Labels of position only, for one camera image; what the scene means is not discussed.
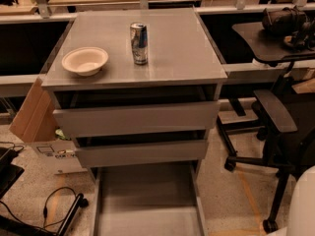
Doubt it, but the grey drawer cabinet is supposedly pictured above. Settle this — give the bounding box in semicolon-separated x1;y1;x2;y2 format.
41;7;228;169

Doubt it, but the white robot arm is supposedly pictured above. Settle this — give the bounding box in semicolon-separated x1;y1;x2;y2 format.
266;166;315;236

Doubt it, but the silver blue drink can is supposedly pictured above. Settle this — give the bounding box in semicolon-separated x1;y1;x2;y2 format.
130;22;148;65

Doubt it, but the black cable on floor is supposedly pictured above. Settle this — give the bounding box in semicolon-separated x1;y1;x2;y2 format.
0;186;77;231

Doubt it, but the grey drawer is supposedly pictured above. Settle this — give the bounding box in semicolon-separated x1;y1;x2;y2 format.
53;101;220;138
89;162;208;236
76;140;208;168

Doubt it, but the grey top drawer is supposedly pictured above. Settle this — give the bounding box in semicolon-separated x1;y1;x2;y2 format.
53;101;220;138

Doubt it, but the black side table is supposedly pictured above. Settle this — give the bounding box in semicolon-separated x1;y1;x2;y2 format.
232;22;315;64

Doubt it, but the grey bottom drawer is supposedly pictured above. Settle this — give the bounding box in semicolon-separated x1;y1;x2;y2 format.
89;162;208;236

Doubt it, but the black headset on table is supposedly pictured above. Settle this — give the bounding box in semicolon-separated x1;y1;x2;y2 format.
262;7;315;50

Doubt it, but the grey middle drawer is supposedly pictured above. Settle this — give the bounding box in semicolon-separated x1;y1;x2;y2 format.
76;140;208;168

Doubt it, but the black office chair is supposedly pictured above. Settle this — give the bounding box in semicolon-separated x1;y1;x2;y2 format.
216;66;315;234

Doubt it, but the black equipment at left edge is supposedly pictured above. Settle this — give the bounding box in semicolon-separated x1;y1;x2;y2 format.
0;147;24;199

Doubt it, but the white printed cardboard box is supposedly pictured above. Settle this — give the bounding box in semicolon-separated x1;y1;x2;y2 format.
30;140;86;174

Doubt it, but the brown cardboard box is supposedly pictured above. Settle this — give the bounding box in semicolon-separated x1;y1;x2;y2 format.
9;78;57;143

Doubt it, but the white paper bowl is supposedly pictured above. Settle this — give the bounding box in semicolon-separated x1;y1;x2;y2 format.
62;47;109;77

